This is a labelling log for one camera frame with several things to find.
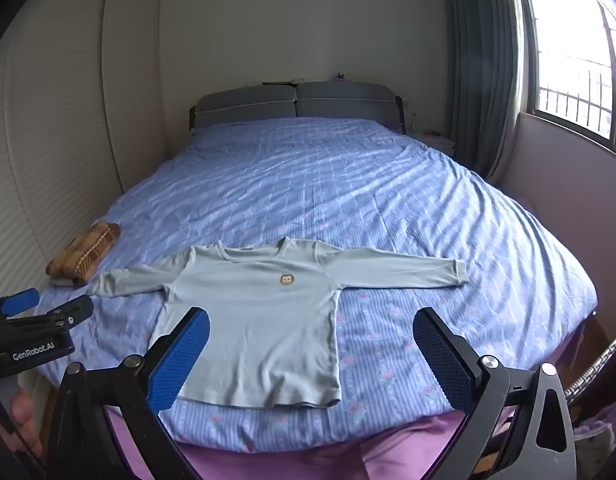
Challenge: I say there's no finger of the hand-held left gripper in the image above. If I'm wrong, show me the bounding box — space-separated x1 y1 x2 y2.
0 287 41 320
8 294 94 334

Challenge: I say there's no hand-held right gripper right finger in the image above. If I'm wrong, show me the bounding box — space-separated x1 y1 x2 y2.
412 306 578 480

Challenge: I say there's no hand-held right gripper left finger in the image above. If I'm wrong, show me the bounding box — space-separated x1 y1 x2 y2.
46 306 211 480

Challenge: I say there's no white sliding wardrobe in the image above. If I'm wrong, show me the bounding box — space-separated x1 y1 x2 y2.
0 0 171 411

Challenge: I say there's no brown patterned folded cloth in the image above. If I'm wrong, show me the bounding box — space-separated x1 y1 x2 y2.
46 221 121 287

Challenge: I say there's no grey-green curtain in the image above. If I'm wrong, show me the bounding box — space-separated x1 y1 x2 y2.
440 0 524 183

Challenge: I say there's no purple under sheet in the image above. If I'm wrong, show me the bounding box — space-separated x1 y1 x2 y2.
105 400 519 480

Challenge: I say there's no barred window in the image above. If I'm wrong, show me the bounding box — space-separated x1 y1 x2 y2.
518 0 616 153

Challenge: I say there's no person's left hand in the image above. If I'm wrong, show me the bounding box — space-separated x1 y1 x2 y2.
10 390 44 457

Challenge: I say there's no pale purple cloth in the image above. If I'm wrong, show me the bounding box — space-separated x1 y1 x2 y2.
573 402 616 480

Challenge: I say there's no light blue long-sleeve shirt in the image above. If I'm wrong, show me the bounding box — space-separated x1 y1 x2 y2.
90 237 467 407

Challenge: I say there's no blue floral striped bed sheet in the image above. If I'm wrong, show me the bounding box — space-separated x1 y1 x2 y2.
35 117 599 453

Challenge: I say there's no white nightstand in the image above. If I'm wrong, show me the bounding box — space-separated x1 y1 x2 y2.
417 132 459 161

